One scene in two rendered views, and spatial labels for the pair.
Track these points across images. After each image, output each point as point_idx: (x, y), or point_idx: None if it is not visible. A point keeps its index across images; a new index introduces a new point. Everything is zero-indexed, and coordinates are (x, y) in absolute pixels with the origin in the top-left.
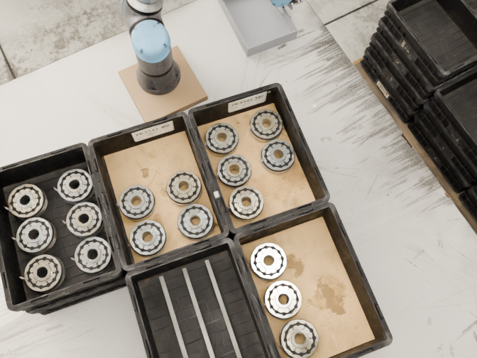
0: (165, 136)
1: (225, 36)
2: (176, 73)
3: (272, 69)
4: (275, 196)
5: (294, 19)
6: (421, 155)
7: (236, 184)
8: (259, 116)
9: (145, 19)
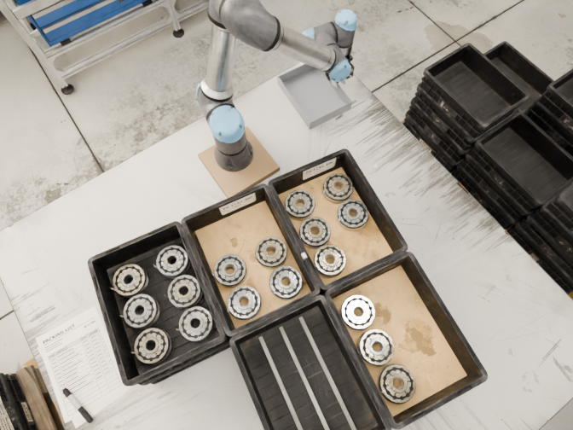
0: (248, 207)
1: (288, 113)
2: (250, 150)
3: (333, 137)
4: (355, 251)
5: (346, 92)
6: None
7: (319, 244)
8: (331, 180)
9: (219, 105)
